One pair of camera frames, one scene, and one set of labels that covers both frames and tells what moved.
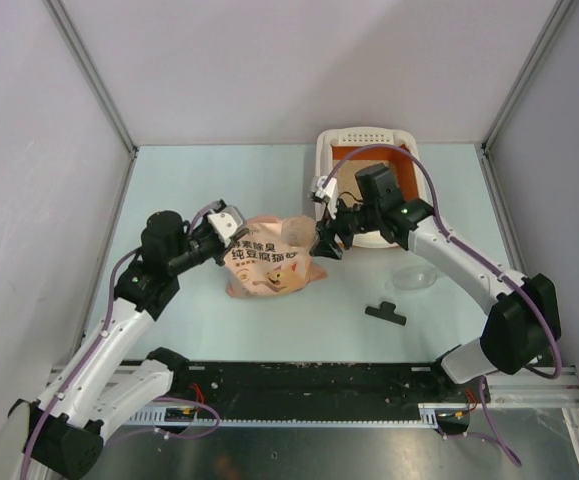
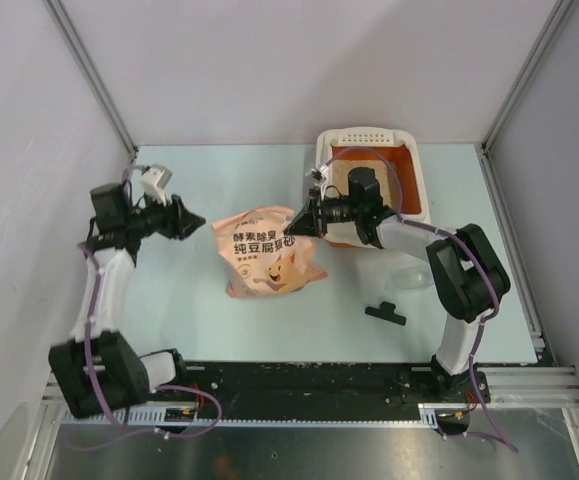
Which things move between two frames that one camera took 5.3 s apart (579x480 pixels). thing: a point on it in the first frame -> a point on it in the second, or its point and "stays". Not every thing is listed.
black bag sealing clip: (386, 311) stays
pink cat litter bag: (271, 256) stays
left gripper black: (219, 256) -> (179, 222)
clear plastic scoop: (415, 277) stays
